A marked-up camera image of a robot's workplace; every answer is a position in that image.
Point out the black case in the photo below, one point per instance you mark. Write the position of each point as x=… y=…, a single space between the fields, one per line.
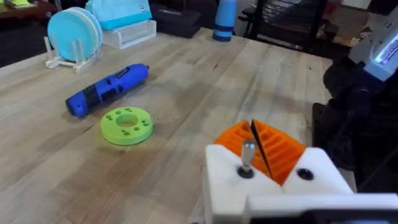
x=177 y=20

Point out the green disc with holes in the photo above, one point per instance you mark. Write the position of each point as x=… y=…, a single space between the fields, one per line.
x=136 y=130

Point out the teal soft bag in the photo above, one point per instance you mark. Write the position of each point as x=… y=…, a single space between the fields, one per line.
x=119 y=12

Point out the blue bottle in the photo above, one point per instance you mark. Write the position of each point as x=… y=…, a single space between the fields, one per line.
x=224 y=18

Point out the white orange left gripper right finger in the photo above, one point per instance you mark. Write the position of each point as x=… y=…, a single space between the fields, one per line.
x=314 y=174

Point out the white plastic box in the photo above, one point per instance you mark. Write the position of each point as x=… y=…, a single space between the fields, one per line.
x=130 y=34

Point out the black chair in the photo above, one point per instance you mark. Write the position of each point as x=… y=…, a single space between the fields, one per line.
x=280 y=21

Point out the white peg rack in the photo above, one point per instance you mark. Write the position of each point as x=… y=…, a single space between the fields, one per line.
x=76 y=62

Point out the silver screw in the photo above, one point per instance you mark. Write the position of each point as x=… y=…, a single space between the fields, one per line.
x=247 y=155

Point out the blue electric screwdriver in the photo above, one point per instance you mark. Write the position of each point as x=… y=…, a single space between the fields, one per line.
x=105 y=88

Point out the white orange left gripper left finger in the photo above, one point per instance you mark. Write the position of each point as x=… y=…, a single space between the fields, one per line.
x=222 y=183

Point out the light blue plate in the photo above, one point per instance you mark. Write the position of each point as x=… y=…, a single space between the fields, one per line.
x=70 y=34
x=98 y=29

